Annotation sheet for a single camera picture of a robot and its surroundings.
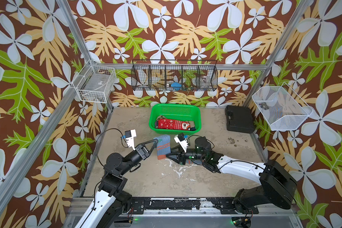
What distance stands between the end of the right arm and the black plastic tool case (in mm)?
484

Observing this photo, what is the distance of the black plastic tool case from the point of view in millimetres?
1040

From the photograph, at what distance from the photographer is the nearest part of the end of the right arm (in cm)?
62

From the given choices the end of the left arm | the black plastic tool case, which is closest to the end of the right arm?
the end of the left arm
